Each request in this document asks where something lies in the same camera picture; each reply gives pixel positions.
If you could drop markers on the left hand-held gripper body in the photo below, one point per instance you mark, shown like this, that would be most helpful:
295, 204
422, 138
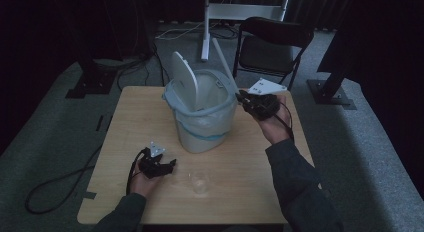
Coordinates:
151, 167

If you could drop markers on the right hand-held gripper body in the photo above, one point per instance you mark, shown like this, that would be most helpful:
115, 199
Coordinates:
263, 105

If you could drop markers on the person's left hand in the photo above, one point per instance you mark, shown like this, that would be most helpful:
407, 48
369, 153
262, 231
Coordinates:
143, 186

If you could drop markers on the person's right hand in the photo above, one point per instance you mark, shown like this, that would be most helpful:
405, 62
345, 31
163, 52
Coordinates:
275, 128

